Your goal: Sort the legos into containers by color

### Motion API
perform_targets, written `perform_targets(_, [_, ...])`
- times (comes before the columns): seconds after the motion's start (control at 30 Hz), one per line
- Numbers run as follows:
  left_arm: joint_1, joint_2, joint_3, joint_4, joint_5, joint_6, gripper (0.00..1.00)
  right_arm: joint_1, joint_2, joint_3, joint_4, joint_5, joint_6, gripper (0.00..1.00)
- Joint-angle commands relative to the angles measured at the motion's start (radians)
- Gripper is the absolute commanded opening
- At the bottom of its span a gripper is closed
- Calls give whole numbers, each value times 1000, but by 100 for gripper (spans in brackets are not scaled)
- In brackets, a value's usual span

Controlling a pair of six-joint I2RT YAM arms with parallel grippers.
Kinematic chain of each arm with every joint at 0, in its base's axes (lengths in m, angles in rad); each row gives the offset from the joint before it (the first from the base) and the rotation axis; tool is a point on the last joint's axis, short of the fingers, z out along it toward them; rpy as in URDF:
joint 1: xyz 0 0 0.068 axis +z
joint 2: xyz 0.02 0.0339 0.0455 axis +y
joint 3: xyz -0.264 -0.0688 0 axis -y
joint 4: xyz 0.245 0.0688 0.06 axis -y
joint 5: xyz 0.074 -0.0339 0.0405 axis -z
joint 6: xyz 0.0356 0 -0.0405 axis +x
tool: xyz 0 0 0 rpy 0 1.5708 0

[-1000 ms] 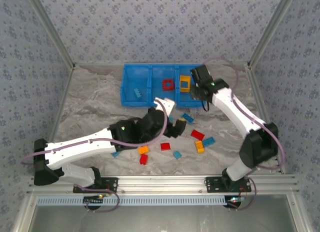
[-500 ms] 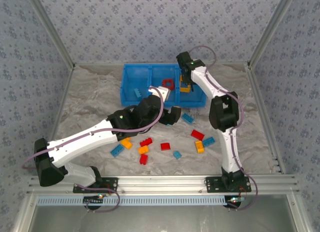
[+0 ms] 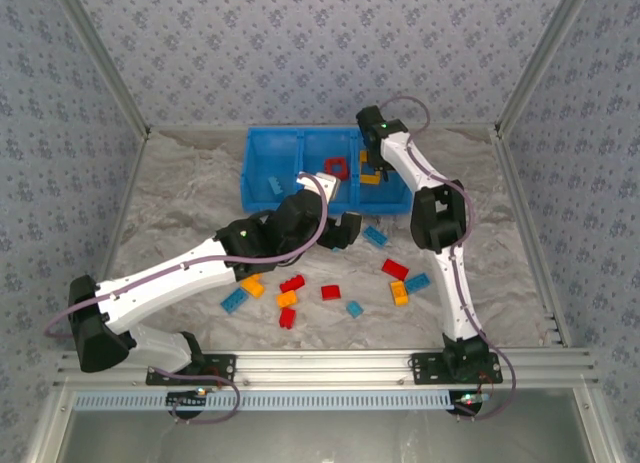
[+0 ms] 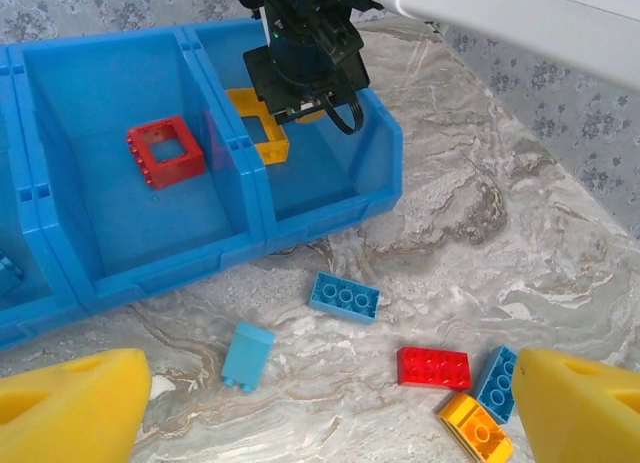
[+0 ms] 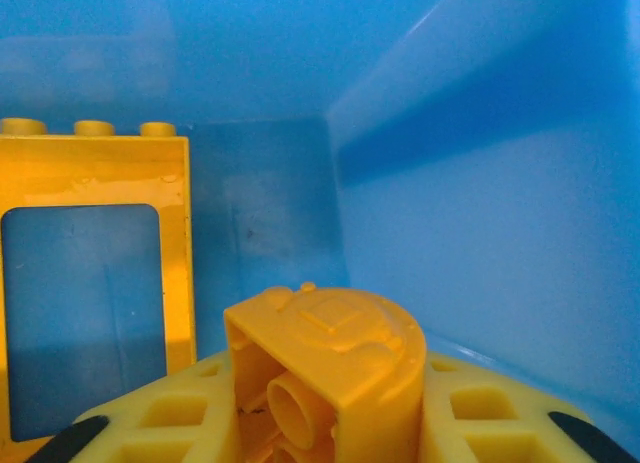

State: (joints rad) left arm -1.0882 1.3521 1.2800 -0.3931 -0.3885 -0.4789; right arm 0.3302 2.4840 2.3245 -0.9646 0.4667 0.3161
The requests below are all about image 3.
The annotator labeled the yellow lego window frame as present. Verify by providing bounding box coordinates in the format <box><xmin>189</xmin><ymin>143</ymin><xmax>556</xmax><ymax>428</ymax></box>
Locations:
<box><xmin>359</xmin><ymin>150</ymin><xmax>384</xmax><ymax>186</ymax></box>

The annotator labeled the red lego window frame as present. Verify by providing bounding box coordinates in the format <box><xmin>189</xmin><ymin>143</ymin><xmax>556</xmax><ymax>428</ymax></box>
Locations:
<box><xmin>322</xmin><ymin>156</ymin><xmax>350</xmax><ymax>180</ymax></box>

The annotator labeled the blue three-compartment plastic bin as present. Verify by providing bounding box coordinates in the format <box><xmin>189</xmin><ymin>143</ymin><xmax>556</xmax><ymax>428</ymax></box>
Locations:
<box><xmin>241</xmin><ymin>126</ymin><xmax>415</xmax><ymax>216</ymax></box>

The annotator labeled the long blue studded lego brick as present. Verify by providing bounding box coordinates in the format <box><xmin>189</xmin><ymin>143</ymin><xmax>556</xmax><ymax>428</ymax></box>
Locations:
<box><xmin>361</xmin><ymin>225</ymin><xmax>390</xmax><ymax>248</ymax></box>

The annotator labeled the wide red lego brick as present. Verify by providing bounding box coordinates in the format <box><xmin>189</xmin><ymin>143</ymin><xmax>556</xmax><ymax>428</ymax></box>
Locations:
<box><xmin>380</xmin><ymin>257</ymin><xmax>410</xmax><ymax>281</ymax></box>

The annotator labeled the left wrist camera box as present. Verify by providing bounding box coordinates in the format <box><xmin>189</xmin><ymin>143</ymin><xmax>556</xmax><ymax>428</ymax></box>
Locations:
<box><xmin>295</xmin><ymin>171</ymin><xmax>343</xmax><ymax>204</ymax></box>

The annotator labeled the wide aluminium frame rail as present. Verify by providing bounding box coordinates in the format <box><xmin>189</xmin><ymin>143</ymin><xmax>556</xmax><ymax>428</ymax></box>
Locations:
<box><xmin>53</xmin><ymin>349</ymin><xmax>600</xmax><ymax>388</ymax></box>

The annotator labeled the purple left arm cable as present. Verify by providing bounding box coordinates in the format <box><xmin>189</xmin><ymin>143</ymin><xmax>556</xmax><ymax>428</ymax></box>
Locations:
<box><xmin>43</xmin><ymin>172</ymin><xmax>242</xmax><ymax>425</ymax></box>

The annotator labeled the light blue slotted cable duct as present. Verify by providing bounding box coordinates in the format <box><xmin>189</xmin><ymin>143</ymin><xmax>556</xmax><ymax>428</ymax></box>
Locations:
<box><xmin>73</xmin><ymin>389</ymin><xmax>459</xmax><ymax>413</ymax></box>

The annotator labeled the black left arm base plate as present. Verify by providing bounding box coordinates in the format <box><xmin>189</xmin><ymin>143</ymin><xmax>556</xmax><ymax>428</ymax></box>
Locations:
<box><xmin>145</xmin><ymin>353</ymin><xmax>238</xmax><ymax>387</ymax></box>

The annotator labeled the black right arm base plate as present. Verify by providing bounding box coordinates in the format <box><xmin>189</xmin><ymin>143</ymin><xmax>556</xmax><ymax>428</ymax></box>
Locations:
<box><xmin>409</xmin><ymin>352</ymin><xmax>503</xmax><ymax>387</ymax></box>

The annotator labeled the short aluminium frame post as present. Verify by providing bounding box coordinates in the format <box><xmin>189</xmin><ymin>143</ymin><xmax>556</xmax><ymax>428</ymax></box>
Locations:
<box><xmin>572</xmin><ymin>386</ymin><xmax>629</xmax><ymax>463</ymax></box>
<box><xmin>23</xmin><ymin>387</ymin><xmax>76</xmax><ymax>463</ymax></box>

